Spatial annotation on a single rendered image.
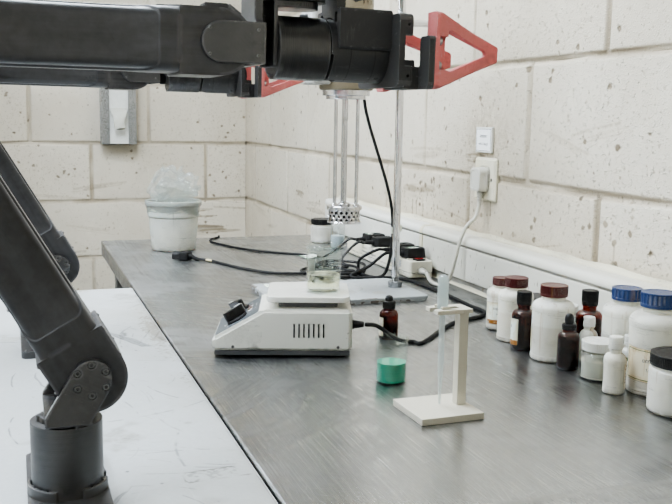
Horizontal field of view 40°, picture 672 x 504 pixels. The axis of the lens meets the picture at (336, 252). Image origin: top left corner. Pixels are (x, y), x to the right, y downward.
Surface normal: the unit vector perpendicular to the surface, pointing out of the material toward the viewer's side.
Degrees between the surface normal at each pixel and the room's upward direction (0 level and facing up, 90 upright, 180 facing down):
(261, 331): 90
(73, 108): 90
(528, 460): 0
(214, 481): 0
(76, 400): 90
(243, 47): 90
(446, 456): 0
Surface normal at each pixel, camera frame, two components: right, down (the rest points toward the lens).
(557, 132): -0.94, 0.04
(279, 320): 0.04, 0.14
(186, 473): 0.02, -0.99
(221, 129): 0.33, 0.15
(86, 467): 0.69, 0.11
